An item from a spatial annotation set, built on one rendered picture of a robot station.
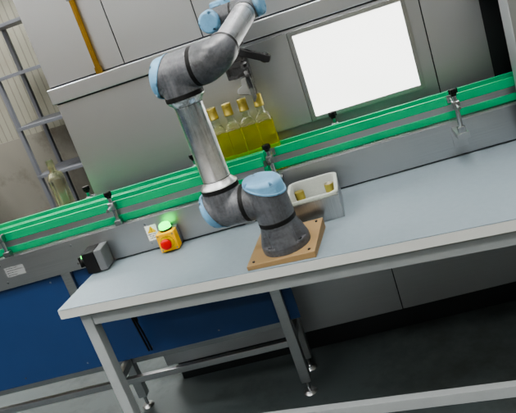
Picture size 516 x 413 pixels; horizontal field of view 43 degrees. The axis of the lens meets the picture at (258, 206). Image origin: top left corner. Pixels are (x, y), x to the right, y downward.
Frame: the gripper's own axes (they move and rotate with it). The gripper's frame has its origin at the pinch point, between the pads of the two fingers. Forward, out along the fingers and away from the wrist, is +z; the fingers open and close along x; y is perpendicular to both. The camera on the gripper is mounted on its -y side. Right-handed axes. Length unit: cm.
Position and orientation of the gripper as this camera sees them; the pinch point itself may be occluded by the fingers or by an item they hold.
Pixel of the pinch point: (256, 96)
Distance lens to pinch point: 239.7
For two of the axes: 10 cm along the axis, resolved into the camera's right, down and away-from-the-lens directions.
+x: -0.7, 3.3, -9.4
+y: -9.5, 2.7, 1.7
